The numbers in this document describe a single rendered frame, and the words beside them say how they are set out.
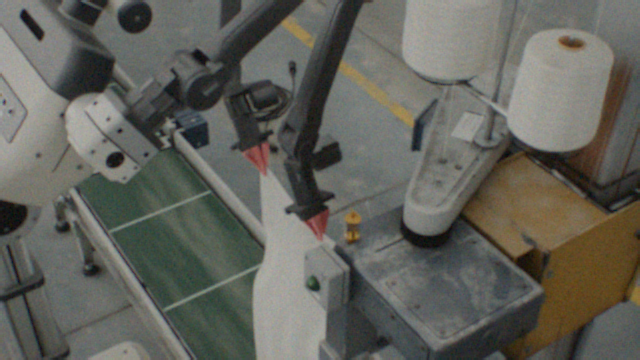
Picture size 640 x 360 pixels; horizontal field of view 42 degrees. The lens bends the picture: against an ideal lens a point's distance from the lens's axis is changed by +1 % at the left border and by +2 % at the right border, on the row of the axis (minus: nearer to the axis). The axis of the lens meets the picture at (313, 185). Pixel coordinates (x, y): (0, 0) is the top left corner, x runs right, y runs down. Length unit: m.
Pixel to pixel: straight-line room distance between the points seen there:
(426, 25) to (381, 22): 3.36
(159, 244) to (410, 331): 1.62
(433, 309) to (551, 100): 0.37
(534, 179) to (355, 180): 2.08
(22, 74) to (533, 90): 0.94
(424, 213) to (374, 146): 2.47
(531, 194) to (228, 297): 1.30
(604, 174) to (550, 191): 0.10
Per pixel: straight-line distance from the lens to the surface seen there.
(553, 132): 1.35
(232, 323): 2.57
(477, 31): 1.47
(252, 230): 2.85
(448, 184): 1.45
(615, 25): 1.49
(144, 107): 1.47
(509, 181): 1.61
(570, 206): 1.59
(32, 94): 1.63
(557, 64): 1.30
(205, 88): 1.48
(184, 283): 2.69
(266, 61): 4.44
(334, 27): 1.62
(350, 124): 3.97
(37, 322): 2.09
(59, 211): 3.45
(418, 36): 1.48
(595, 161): 1.61
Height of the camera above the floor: 2.34
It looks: 40 degrees down
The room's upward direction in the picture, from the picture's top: 1 degrees clockwise
